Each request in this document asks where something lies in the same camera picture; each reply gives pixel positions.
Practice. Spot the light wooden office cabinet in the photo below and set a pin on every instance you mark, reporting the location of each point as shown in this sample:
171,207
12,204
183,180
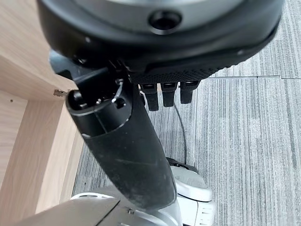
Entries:
35,131

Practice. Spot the small metal cabinet hinge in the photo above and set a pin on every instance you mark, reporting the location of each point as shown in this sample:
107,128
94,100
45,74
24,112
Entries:
58,93

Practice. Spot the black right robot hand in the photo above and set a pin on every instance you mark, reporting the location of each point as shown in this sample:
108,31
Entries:
131,150

